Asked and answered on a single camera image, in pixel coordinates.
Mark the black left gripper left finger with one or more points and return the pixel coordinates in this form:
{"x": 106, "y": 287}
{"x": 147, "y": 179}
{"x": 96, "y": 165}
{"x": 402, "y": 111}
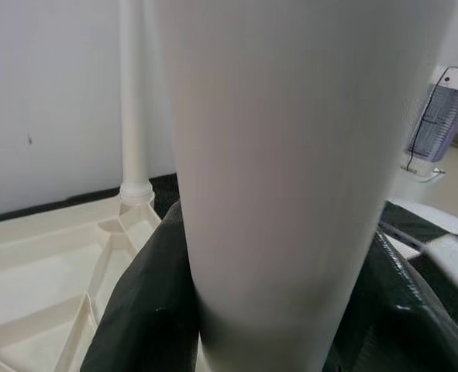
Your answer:
{"x": 151, "y": 310}

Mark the white plastic children table top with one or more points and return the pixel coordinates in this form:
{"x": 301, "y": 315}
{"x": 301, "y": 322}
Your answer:
{"x": 38, "y": 271}

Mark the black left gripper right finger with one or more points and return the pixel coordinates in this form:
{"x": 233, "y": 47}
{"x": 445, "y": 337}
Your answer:
{"x": 399, "y": 333}

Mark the white tapered plastic table leg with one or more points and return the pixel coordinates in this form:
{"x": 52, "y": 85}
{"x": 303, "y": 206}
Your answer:
{"x": 290, "y": 155}
{"x": 135, "y": 116}

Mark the black table cloth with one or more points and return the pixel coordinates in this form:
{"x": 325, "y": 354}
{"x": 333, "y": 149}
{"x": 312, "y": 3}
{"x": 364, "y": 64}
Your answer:
{"x": 164, "y": 190}

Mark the white insect zapper lamp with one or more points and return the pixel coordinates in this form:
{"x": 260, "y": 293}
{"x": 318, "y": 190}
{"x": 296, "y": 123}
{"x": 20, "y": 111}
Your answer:
{"x": 441, "y": 116}

